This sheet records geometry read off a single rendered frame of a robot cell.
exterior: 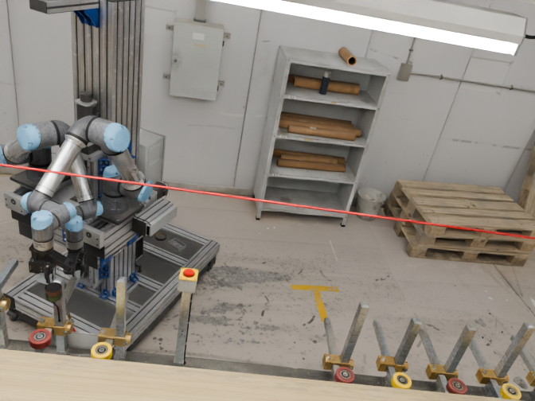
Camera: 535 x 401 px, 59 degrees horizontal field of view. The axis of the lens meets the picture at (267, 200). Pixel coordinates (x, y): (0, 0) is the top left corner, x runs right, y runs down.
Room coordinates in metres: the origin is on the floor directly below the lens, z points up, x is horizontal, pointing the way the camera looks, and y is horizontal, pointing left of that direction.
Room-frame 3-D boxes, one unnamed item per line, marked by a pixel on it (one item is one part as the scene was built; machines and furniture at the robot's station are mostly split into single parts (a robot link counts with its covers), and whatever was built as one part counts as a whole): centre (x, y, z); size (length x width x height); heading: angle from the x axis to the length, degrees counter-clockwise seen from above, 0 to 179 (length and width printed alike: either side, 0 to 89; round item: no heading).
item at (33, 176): (2.24, 1.26, 1.09); 0.15 x 0.15 x 0.10
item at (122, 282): (1.43, 0.51, 0.92); 0.04 x 0.04 x 0.48; 7
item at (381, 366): (1.58, -0.71, 0.83); 0.14 x 0.06 x 0.05; 97
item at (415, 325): (1.59, -0.73, 0.88); 0.04 x 0.04 x 0.48; 7
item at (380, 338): (1.63, -0.69, 0.83); 0.44 x 0.03 x 0.04; 7
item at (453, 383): (1.47, -0.96, 0.85); 0.08 x 0.08 x 0.11
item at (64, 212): (1.57, 0.83, 1.30); 0.11 x 0.11 x 0.08; 73
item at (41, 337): (1.29, 0.78, 0.85); 0.08 x 0.08 x 0.11
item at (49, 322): (1.40, 0.78, 0.85); 0.14 x 0.06 x 0.05; 97
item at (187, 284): (1.46, 0.25, 1.18); 0.07 x 0.07 x 0.08; 7
